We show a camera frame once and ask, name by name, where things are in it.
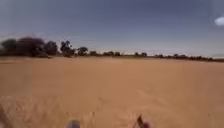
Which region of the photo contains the robot's own part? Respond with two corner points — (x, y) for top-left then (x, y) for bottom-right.
(134, 114), (152, 128)
(66, 119), (81, 128)

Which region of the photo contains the row of trees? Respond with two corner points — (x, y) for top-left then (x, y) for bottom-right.
(0, 36), (214, 62)

